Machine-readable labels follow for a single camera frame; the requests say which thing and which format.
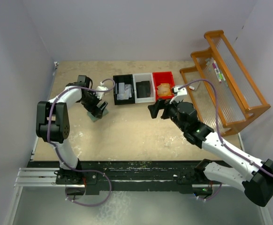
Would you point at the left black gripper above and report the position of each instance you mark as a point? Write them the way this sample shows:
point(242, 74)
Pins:
point(96, 111)

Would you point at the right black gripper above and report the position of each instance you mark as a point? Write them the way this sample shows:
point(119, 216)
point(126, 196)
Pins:
point(164, 104)

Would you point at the green leather card holder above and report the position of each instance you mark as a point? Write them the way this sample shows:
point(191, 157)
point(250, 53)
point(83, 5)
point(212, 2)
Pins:
point(94, 119)

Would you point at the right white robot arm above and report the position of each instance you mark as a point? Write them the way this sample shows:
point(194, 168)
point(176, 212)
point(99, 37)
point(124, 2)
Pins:
point(244, 172)

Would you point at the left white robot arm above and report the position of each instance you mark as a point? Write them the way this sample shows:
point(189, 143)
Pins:
point(53, 126)

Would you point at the grey cards in bin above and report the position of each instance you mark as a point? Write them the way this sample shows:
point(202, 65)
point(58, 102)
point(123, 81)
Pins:
point(124, 91)

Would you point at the orange packets in bin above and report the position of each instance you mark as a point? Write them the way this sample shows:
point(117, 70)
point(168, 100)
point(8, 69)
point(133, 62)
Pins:
point(164, 90)

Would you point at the black wallet in bin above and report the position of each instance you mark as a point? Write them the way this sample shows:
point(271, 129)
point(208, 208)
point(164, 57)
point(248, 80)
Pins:
point(143, 89)

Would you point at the red plastic bin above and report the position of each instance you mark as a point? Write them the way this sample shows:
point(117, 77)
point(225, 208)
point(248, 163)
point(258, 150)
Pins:
point(165, 77)

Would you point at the small grey box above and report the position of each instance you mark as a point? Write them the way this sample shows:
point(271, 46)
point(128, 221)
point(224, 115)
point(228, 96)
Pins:
point(194, 85)

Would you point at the black plastic bin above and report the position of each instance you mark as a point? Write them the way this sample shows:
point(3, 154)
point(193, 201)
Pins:
point(127, 79)

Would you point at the wooden tiered rack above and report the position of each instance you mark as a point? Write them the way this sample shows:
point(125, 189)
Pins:
point(234, 98)

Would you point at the purple marker pen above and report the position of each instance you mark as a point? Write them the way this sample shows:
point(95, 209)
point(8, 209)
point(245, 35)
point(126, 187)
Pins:
point(216, 69)

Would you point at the green marker pen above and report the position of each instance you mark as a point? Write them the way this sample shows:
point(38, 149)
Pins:
point(223, 80)

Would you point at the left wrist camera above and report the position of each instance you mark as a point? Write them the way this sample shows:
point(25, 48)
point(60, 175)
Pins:
point(101, 90)

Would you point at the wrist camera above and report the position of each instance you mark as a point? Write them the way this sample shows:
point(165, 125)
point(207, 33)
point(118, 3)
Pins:
point(101, 90)
point(180, 94)

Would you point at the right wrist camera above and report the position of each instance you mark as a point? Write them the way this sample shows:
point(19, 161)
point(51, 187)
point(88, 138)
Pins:
point(180, 94)

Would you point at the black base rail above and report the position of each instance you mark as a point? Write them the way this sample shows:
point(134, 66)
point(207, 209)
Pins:
point(148, 176)

